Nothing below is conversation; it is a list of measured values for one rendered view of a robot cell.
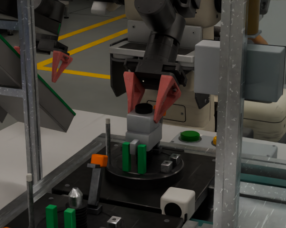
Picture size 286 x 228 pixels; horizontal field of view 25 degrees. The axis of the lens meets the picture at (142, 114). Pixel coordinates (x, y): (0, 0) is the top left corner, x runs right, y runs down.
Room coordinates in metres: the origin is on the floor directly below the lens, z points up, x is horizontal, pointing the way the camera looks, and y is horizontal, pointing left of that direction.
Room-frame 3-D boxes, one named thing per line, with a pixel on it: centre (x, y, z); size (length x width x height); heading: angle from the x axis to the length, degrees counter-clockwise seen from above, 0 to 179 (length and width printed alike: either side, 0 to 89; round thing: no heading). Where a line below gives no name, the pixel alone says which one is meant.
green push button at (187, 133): (1.27, -0.10, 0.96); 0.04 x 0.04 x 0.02
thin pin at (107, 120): (1.07, 0.06, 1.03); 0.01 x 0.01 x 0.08
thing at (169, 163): (1.03, -0.04, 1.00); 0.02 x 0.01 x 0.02; 158
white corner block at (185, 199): (0.94, -0.06, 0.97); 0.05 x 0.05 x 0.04; 68
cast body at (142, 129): (1.06, 0.00, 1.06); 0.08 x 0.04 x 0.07; 157
